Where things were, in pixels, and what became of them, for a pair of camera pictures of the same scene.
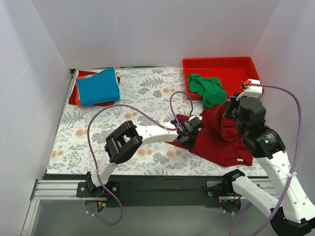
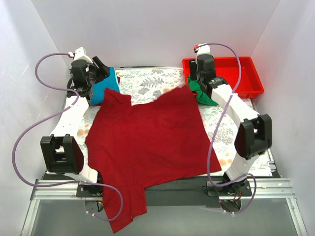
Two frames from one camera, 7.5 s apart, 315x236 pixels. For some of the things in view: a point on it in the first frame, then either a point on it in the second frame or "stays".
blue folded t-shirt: [102, 87] stays
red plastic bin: [232, 71] stays
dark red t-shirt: [219, 142] -> [129, 149]
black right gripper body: [230, 108] -> [197, 80]
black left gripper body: [188, 131] -> [99, 70]
